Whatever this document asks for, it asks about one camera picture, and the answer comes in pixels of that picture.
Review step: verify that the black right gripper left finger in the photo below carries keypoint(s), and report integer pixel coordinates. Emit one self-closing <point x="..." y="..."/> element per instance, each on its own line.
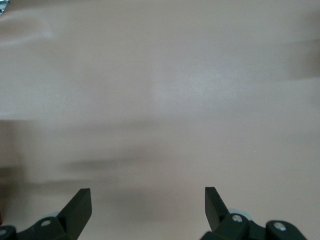
<point x="70" y="220"/>

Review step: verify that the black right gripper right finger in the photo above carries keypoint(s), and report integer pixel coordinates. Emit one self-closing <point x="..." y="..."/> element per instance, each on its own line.
<point x="225" y="225"/>

